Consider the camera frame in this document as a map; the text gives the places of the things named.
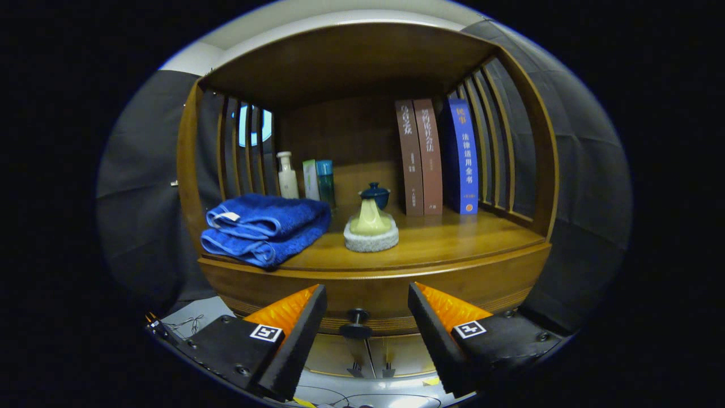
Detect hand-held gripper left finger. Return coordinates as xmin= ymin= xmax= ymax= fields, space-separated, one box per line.
xmin=180 ymin=284 xmax=328 ymax=402

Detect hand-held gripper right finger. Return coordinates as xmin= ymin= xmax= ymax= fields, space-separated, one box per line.
xmin=408 ymin=282 xmax=564 ymax=398

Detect yellow-green handled scrub brush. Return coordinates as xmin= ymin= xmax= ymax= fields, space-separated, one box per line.
xmin=343 ymin=198 xmax=399 ymax=253

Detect wooden cabinet door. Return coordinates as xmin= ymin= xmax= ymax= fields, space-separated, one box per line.
xmin=367 ymin=333 xmax=440 ymax=378
xmin=305 ymin=333 xmax=370 ymax=378

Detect wooden countertop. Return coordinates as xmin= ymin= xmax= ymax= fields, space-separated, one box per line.
xmin=198 ymin=204 xmax=551 ymax=273

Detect wooden cabinet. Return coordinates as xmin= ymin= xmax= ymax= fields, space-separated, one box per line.
xmin=177 ymin=22 xmax=560 ymax=379

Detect folded blue towel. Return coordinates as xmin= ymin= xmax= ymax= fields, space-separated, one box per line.
xmin=201 ymin=193 xmax=332 ymax=268

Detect blue lidded teacup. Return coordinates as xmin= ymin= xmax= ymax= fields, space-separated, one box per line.
xmin=359 ymin=182 xmax=391 ymax=210

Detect teal bottle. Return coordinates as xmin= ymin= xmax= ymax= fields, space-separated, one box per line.
xmin=315 ymin=160 xmax=336 ymax=210

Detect white and green tube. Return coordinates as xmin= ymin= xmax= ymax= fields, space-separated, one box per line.
xmin=302 ymin=159 xmax=321 ymax=201

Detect white pump bottle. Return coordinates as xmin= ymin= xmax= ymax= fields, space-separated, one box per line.
xmin=276 ymin=151 xmax=300 ymax=199

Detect reddish brown book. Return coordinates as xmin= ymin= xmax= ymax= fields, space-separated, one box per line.
xmin=413 ymin=99 xmax=443 ymax=216

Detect dark brown book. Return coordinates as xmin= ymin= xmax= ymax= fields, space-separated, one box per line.
xmin=395 ymin=100 xmax=425 ymax=216

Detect blue book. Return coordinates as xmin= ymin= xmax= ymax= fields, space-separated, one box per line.
xmin=442 ymin=98 xmax=479 ymax=215

